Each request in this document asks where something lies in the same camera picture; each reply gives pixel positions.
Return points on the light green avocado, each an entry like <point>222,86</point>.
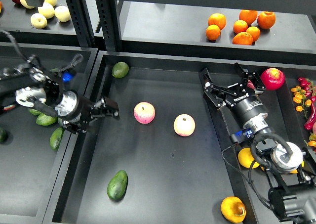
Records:
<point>45,120</point>

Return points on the orange top left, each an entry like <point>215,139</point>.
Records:
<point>217,19</point>

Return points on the pale yellow pear front left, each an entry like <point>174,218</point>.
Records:
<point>38,21</point>

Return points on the pale yellow pear right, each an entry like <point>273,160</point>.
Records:
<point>62,13</point>

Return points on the orange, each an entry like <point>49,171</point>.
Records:
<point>217,19</point>
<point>249,16</point>
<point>243,38</point>
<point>213,32</point>
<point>266,19</point>

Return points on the bright red apple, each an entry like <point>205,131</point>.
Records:
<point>272,78</point>

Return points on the orange lower left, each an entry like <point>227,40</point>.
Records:
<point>213,32</point>

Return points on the dark avocado at left edge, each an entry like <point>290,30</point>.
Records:
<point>3,135</point>

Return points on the orange small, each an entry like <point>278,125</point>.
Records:
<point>240,26</point>
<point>254,32</point>

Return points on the orange top middle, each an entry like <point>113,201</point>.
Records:
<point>249,16</point>

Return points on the black right tray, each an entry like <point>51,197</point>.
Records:
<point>281,118</point>

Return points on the pale yellow pear middle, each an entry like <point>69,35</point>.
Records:
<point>47,10</point>

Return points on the black shelf upright post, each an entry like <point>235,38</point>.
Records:
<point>108,17</point>

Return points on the cherry tomato vine bunch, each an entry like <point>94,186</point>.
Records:
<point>304,94</point>

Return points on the red chili pepper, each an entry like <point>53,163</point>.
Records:
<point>312,119</point>

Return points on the pale yellow pear behind tag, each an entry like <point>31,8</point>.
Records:
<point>24,3</point>

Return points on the yellow pear with brown stem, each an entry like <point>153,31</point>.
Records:
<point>233,209</point>

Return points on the orange centre small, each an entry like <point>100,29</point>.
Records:
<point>240,26</point>

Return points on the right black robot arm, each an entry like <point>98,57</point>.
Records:
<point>292,193</point>

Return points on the black tray divider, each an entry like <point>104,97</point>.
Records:
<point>228,155</point>

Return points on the green avocado near tray edge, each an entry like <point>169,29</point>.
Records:
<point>56,138</point>

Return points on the orange front bottom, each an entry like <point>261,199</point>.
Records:
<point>243,38</point>

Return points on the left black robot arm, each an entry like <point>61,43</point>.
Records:
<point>44,90</point>

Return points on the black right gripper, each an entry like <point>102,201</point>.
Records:
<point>244,106</point>

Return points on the black middle tray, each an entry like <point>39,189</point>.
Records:
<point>172,179</point>

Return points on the green avocado in middle tray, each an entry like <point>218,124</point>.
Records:
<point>120,70</point>

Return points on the orange right small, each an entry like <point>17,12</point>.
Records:
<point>254,32</point>

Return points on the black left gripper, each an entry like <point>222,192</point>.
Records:
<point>76,111</point>

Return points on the orange top right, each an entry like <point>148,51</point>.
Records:
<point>266,19</point>

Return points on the pink red apple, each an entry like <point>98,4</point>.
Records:
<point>144,112</point>

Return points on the dark green avocado long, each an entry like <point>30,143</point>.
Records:
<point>34,112</point>

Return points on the pale yellow pink apple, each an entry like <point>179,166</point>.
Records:
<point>184,125</point>

